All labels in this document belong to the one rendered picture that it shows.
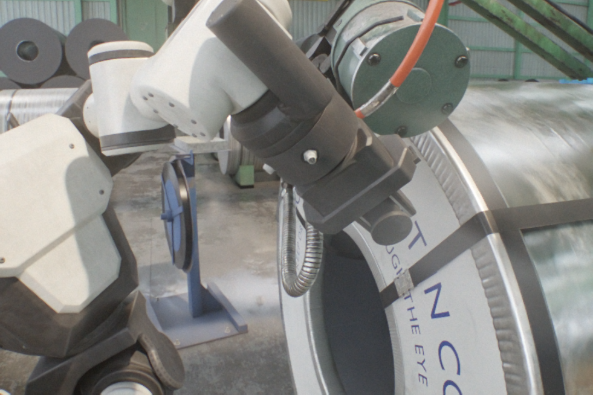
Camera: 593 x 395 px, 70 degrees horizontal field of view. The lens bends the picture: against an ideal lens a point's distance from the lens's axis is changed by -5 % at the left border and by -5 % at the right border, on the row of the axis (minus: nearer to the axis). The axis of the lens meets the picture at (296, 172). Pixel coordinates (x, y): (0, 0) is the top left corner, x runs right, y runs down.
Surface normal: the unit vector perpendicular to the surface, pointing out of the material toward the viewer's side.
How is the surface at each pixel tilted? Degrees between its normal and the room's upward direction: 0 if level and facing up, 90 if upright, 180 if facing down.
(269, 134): 125
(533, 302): 58
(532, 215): 47
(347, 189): 115
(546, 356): 64
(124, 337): 90
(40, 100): 41
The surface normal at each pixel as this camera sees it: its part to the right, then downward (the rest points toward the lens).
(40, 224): 0.78, -0.24
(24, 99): 0.17, -0.71
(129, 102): 0.49, 0.01
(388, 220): 0.18, 0.59
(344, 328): 0.26, -0.36
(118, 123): 0.03, 0.08
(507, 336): -0.94, 0.05
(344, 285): 0.30, 0.12
